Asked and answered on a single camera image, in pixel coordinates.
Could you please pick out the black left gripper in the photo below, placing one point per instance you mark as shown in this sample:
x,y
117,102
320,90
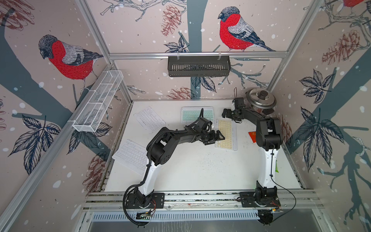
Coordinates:
x,y
212,140

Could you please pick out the white keyboard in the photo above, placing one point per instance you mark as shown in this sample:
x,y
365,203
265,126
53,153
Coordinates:
x,y
149,120
132,156

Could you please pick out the white wire mesh basket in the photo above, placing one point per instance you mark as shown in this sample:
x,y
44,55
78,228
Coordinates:
x,y
94,111

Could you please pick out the black hanging wire basket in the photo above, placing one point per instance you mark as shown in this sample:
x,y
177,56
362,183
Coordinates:
x,y
199,66

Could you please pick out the green small packet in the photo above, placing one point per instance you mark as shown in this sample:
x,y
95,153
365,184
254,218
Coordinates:
x,y
276,167

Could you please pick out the steel rice cooker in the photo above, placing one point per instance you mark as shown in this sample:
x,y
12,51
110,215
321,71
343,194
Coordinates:
x,y
261,100

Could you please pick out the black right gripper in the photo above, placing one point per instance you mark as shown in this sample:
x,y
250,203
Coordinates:
x,y
228,114

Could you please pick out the red small packet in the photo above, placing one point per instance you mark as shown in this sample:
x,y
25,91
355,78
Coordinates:
x,y
252,135

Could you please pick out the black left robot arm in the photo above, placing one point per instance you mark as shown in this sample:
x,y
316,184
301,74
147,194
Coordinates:
x,y
159,151

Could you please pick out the aluminium frame rail base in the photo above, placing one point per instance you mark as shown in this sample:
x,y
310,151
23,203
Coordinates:
x,y
204,200

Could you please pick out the green keyboard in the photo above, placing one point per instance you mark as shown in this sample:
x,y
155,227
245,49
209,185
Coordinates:
x,y
191,114

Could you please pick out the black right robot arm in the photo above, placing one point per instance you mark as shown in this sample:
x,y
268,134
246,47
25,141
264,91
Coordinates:
x,y
269,140

